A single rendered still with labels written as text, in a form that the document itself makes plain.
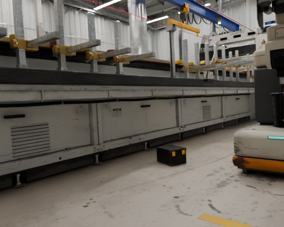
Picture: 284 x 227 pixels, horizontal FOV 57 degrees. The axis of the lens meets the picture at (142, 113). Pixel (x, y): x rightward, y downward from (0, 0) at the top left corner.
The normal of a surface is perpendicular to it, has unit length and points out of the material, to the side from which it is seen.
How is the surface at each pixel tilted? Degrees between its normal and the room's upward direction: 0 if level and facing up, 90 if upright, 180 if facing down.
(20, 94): 90
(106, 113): 92
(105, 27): 90
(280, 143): 90
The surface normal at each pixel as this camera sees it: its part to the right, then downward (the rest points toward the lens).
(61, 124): 0.76, 0.00
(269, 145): -0.65, 0.07
